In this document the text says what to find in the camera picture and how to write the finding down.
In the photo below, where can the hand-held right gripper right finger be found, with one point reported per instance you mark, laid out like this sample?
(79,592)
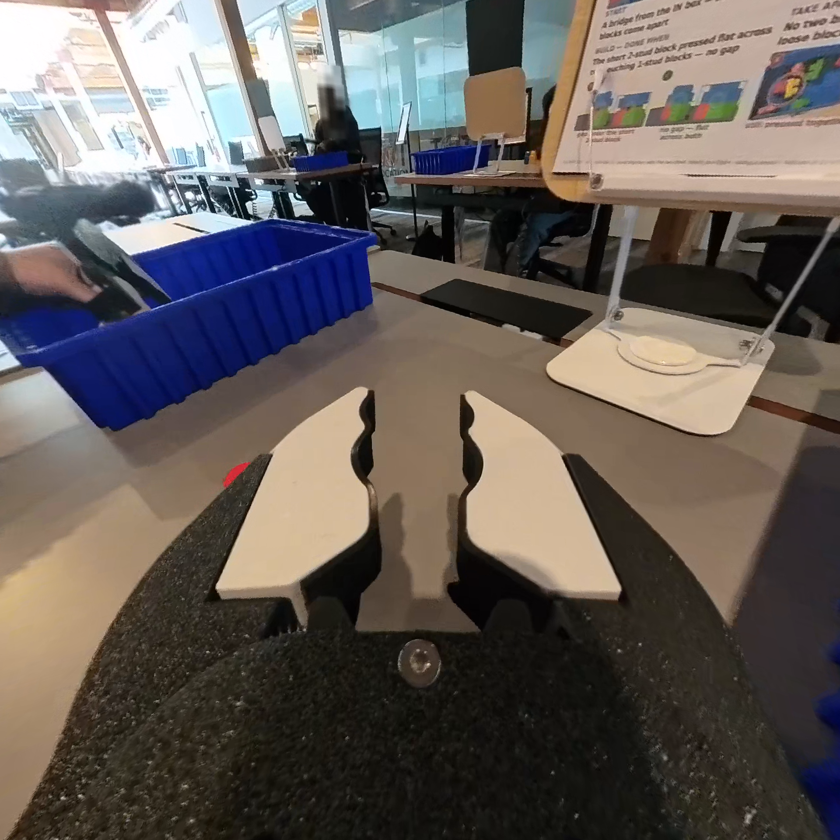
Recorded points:
(531,512)

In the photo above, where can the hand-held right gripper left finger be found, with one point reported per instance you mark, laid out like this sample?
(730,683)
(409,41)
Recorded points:
(295,512)

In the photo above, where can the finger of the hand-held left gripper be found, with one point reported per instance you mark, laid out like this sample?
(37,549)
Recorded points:
(111,262)

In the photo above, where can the red one-stud block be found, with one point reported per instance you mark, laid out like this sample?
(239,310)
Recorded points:
(235,478)

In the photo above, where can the blue plastic bin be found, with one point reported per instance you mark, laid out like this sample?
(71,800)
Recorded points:
(449,161)
(229,341)
(800,558)
(320,162)

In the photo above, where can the person's left hand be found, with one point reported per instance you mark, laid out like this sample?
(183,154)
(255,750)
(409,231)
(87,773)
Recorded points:
(39,272)

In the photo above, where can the white board document stand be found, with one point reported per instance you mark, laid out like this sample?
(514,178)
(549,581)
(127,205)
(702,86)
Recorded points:
(270,134)

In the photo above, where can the wooden office desk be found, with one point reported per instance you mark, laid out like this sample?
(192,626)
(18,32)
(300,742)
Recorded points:
(315,174)
(433,178)

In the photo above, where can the black office chair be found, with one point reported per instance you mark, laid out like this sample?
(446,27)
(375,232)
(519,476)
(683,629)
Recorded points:
(689,282)
(375,164)

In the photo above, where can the black bag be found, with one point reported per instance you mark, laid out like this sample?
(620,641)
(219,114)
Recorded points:
(430,241)

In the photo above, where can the small sign stand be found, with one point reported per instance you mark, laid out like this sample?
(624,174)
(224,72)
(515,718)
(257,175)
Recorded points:
(404,121)

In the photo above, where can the tan board document stand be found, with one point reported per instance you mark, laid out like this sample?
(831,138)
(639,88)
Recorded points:
(495,98)

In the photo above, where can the printed instruction sheet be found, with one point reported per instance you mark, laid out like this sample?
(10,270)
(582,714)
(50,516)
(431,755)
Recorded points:
(656,98)

